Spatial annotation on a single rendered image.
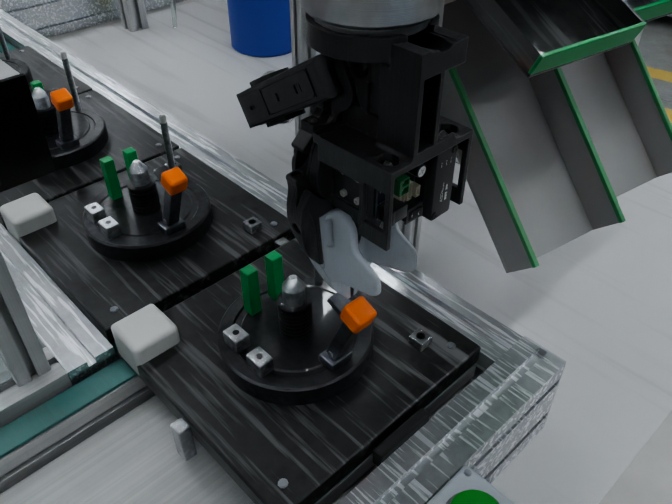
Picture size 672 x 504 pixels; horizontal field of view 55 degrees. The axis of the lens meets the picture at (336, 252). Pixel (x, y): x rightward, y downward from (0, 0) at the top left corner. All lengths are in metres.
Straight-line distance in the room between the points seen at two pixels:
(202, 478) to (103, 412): 0.12
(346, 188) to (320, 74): 0.07
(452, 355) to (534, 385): 0.07
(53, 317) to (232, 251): 0.19
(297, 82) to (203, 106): 0.87
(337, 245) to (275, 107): 0.10
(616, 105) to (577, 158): 0.14
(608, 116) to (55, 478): 0.69
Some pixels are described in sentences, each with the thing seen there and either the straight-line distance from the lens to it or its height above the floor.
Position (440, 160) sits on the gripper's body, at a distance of 0.37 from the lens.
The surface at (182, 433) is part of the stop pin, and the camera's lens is 0.55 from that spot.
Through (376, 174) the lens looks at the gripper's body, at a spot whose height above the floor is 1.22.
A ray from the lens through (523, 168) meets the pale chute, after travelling 0.70.
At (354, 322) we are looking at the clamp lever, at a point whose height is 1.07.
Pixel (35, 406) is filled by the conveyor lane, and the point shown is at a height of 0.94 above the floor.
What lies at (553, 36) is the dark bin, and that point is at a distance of 0.61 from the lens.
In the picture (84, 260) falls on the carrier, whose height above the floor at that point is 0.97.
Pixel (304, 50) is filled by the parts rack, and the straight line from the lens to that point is 0.73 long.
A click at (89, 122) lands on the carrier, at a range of 0.96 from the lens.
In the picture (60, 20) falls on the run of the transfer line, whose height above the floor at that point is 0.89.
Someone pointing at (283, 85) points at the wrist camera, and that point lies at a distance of 0.40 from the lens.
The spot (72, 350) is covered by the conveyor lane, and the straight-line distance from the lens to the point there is 0.65.
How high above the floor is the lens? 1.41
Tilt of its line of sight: 39 degrees down
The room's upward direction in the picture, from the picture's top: straight up
